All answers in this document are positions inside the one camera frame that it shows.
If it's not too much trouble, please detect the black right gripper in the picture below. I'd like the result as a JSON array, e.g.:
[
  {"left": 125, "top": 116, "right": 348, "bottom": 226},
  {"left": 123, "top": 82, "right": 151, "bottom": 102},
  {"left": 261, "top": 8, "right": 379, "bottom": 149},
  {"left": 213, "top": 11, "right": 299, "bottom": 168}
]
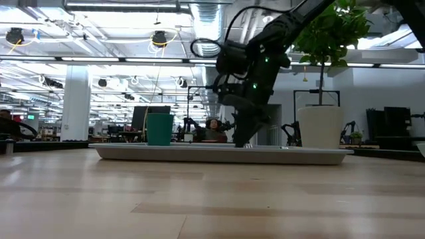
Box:
[{"left": 214, "top": 42, "right": 292, "bottom": 148}]

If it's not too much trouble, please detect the green cup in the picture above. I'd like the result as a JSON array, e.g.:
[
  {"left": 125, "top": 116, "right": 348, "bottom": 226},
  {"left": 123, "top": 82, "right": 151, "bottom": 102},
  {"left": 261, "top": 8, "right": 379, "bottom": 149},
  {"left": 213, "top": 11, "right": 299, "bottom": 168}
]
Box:
[{"left": 146, "top": 113, "right": 175, "bottom": 147}]

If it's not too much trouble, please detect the grey plastic tray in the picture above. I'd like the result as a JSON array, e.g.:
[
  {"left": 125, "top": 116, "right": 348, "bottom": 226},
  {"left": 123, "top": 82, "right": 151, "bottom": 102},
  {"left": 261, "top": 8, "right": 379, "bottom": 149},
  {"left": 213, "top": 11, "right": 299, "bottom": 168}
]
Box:
[{"left": 88, "top": 142, "right": 355, "bottom": 166}]

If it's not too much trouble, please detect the grey door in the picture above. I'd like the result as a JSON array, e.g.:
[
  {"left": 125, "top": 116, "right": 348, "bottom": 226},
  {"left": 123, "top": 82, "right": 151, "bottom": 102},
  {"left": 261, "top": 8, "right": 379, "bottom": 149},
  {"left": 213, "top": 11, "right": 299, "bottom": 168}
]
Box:
[{"left": 265, "top": 104, "right": 282, "bottom": 146}]

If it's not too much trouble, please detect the person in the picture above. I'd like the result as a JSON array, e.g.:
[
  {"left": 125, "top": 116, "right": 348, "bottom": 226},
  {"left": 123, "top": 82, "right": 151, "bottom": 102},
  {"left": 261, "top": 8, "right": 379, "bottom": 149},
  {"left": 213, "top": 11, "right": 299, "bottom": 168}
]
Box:
[
  {"left": 0, "top": 109, "right": 21, "bottom": 140},
  {"left": 199, "top": 118, "right": 229, "bottom": 143}
]

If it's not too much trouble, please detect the white plant pot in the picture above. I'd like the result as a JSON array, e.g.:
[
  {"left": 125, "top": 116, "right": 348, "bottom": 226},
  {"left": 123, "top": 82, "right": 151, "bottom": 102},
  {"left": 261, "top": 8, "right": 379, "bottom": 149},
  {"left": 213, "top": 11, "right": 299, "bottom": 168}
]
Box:
[{"left": 297, "top": 105, "right": 345, "bottom": 149}]

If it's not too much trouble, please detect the black computer monitor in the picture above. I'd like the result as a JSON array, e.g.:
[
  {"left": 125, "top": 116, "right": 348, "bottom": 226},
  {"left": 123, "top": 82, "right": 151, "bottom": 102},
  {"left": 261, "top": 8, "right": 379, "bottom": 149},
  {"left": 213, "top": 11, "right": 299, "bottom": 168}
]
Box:
[{"left": 131, "top": 106, "right": 171, "bottom": 131}]

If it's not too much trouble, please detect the green leafy plant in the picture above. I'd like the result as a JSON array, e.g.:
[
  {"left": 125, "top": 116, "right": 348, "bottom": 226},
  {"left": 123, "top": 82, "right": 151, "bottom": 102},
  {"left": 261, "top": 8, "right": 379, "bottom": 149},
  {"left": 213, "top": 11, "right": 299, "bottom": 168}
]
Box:
[{"left": 294, "top": 0, "right": 372, "bottom": 107}]

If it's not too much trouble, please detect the black equipment cabinet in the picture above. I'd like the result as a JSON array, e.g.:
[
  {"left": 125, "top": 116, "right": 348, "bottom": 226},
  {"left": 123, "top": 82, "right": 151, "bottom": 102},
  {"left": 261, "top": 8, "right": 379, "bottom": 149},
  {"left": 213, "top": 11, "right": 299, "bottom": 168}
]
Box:
[{"left": 366, "top": 106, "right": 412, "bottom": 139}]

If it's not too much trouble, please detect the white pillar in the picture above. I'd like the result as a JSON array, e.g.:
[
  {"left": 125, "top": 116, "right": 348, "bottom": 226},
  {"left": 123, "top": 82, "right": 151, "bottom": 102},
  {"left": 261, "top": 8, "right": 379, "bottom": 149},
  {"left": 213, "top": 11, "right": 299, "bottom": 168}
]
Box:
[{"left": 60, "top": 66, "right": 92, "bottom": 142}]

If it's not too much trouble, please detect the black office chair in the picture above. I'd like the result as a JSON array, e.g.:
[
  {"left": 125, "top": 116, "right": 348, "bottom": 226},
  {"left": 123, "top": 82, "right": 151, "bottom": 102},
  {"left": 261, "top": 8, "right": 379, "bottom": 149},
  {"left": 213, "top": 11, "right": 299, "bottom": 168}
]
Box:
[{"left": 9, "top": 121, "right": 38, "bottom": 140}]

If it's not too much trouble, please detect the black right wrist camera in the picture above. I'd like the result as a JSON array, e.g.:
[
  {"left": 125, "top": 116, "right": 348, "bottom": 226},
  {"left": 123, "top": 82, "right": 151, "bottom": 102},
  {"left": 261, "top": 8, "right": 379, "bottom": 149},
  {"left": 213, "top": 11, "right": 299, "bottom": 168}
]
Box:
[{"left": 215, "top": 39, "right": 249, "bottom": 76}]

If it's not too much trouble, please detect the silver ventilation duct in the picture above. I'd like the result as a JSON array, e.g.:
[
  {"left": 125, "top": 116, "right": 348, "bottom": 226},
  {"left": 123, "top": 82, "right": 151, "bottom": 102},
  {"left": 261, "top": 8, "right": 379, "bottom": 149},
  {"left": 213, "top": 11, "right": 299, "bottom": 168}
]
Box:
[{"left": 189, "top": 3, "right": 228, "bottom": 97}]

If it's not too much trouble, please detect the black aluminium table frame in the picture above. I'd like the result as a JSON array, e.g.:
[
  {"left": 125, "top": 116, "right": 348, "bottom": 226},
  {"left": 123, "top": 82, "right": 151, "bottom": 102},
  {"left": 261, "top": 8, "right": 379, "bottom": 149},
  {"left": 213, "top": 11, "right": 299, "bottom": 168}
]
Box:
[{"left": 0, "top": 139, "right": 425, "bottom": 163}]

